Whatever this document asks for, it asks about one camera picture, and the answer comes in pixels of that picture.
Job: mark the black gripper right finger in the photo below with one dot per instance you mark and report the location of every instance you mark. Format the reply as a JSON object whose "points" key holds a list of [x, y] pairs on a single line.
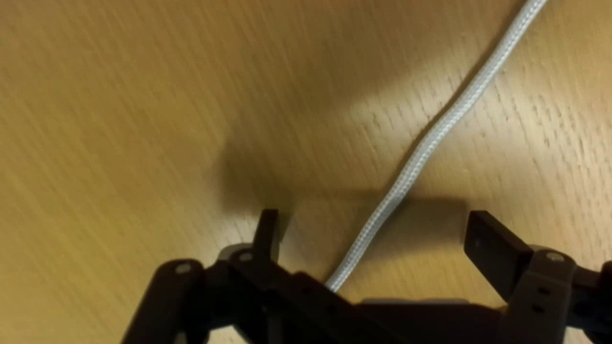
{"points": [[547, 294]]}

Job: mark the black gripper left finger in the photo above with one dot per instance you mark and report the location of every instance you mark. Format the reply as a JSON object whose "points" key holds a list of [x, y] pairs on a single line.
{"points": [[222, 299]]}

